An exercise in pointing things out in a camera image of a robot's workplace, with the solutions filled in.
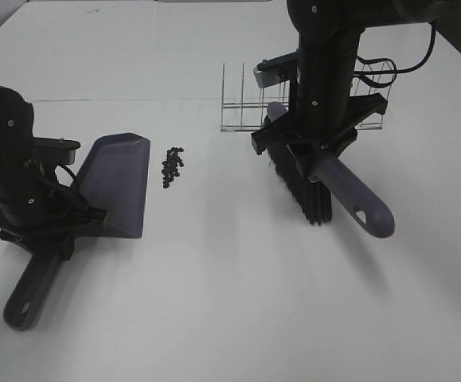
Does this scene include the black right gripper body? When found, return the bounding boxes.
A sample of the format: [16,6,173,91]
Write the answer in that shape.
[251,93,387,156]

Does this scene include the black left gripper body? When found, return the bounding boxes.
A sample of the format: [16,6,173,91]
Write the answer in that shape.
[0,207,107,261]

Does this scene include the purple brush black bristles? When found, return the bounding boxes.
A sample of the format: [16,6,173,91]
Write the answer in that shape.
[264,102,395,238]

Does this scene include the purple plastic dustpan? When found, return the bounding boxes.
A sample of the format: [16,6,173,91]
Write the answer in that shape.
[3,133,150,331]

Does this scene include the pile of coffee beans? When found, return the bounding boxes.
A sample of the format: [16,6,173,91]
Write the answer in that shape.
[161,146,184,189]

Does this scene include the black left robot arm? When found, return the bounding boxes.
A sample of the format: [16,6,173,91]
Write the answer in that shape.
[0,85,106,253]

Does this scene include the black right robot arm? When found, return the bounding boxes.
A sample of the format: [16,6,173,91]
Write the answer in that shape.
[252,1,447,156]

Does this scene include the metal wire dish rack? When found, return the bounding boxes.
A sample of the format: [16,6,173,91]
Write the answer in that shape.
[220,59,396,132]

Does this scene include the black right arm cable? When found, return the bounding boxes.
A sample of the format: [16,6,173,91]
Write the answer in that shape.
[353,19,438,88]

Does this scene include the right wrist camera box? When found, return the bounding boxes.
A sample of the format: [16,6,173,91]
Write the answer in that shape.
[253,52,298,89]

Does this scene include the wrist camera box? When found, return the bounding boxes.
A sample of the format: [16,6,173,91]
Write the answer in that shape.
[253,52,298,89]
[34,137,81,166]

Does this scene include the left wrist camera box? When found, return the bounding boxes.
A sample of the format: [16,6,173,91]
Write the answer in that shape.
[34,137,81,166]

